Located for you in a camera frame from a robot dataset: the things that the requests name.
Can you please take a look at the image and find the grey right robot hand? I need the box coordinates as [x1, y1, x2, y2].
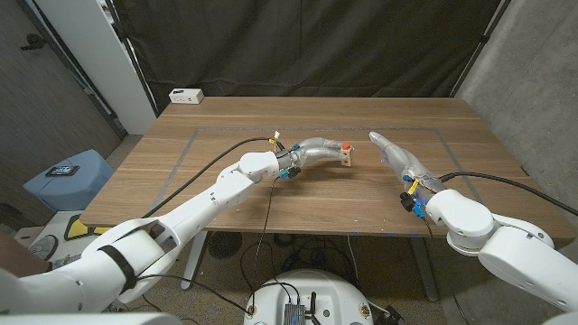
[368, 131, 447, 204]

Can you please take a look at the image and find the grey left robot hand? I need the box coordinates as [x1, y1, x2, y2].
[275, 136, 348, 177]

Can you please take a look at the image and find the black backdrop curtain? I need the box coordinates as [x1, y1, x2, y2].
[106, 0, 514, 114]

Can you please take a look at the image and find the grey table leg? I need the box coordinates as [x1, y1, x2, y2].
[408, 237, 440, 302]

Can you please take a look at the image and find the black round floor fan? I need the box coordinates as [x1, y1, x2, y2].
[207, 231, 244, 261]

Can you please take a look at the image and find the white power strip box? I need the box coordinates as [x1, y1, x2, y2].
[168, 88, 205, 106]

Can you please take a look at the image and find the black backdrop stand pole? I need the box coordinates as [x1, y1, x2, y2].
[450, 0, 514, 98]
[104, 0, 160, 117]

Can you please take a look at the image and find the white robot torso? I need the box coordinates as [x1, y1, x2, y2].
[243, 269, 375, 325]

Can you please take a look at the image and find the white table leg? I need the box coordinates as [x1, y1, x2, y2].
[180, 230, 210, 291]

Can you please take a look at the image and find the small grey finned box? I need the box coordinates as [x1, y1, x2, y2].
[283, 302, 307, 325]

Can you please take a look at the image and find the white base with yellow mark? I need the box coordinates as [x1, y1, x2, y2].
[26, 210, 118, 265]

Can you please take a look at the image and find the blue stool with phone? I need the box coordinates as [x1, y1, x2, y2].
[23, 149, 115, 213]

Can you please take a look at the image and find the black phone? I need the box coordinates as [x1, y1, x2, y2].
[45, 164, 81, 178]

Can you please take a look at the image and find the grey sneaker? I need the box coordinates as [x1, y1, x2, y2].
[25, 234, 59, 263]

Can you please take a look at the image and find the person's bare leg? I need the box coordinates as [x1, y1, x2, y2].
[0, 232, 53, 277]

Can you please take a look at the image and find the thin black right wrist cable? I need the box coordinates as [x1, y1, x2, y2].
[422, 216, 473, 325]

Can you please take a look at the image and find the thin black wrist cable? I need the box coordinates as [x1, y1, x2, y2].
[422, 216, 473, 325]
[137, 175, 281, 315]

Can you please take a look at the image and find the thin black left wrist cable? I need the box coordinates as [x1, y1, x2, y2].
[137, 175, 281, 315]

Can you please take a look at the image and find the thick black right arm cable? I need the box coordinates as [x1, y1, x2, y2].
[440, 172, 578, 217]

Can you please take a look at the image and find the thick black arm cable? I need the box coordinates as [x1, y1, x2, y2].
[143, 136, 285, 219]
[440, 172, 578, 217]

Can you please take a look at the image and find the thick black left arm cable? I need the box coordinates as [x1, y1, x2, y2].
[143, 136, 285, 219]

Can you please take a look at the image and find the black floor cable bundle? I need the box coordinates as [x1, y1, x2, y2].
[238, 234, 358, 294]

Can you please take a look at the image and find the white wall panel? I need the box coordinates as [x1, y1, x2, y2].
[33, 0, 157, 135]

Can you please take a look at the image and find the black door handle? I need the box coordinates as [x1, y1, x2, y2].
[19, 32, 48, 51]

